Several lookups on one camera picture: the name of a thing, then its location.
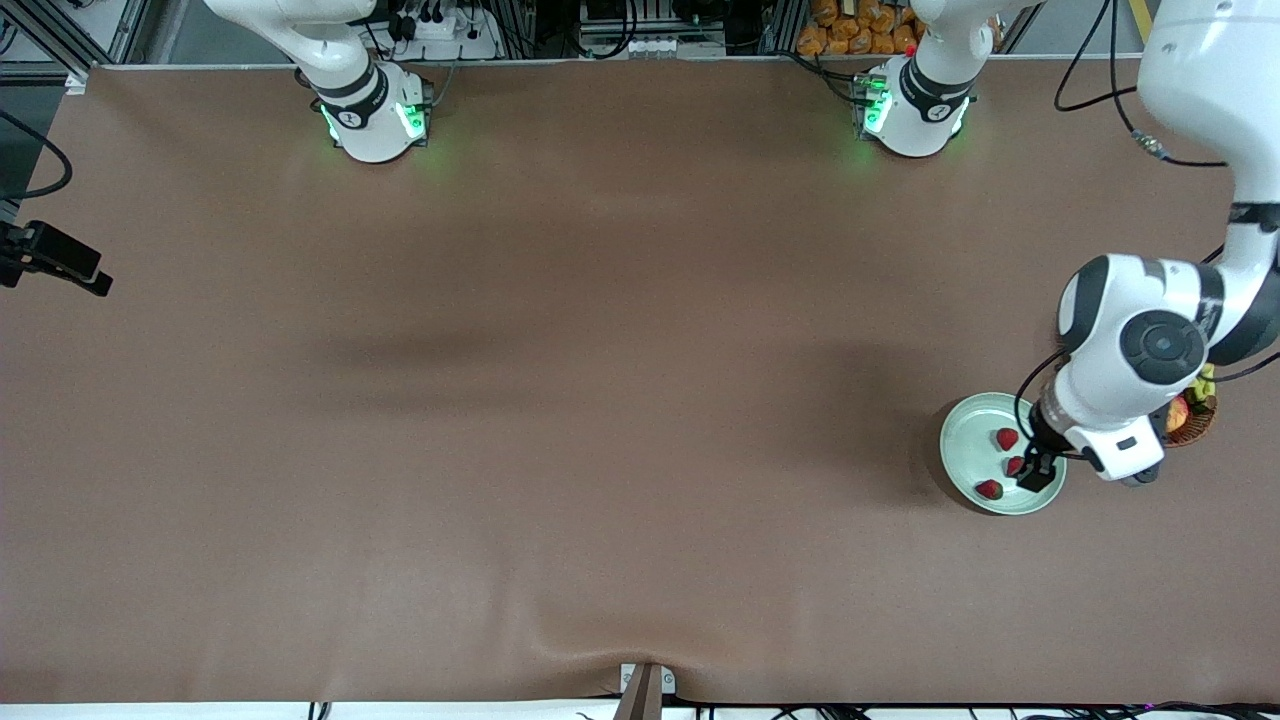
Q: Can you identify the pale green plate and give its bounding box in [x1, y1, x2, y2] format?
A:
[939, 391, 1069, 517]

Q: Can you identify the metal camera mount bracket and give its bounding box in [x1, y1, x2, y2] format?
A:
[612, 662, 677, 720]

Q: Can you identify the white power strip with plugs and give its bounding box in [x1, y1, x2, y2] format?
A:
[385, 8, 501, 61]

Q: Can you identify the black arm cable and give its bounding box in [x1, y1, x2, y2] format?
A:
[0, 108, 75, 203]
[1015, 0, 1280, 441]

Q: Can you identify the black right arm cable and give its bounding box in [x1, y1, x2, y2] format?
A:
[0, 108, 75, 203]

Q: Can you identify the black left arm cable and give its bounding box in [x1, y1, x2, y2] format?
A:
[1015, 0, 1280, 441]

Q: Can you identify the brown wicker basket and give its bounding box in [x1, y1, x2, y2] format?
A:
[1165, 393, 1220, 449]

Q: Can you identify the brown table cover mat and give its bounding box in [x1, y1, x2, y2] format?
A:
[0, 55, 1280, 707]

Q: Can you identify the orange bread rolls pile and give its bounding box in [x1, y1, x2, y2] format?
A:
[797, 0, 921, 57]

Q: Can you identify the white socket bar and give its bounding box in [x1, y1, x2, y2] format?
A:
[580, 35, 727, 58]

